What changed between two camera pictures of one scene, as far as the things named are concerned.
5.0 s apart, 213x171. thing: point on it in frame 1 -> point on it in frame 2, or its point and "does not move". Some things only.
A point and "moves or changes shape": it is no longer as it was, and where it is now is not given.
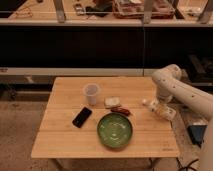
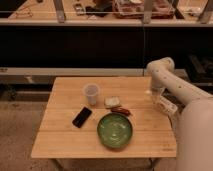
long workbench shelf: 110,13 does not move
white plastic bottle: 156,106 moves or changes shape
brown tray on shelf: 135,9 does not move
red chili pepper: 120,110 does not move
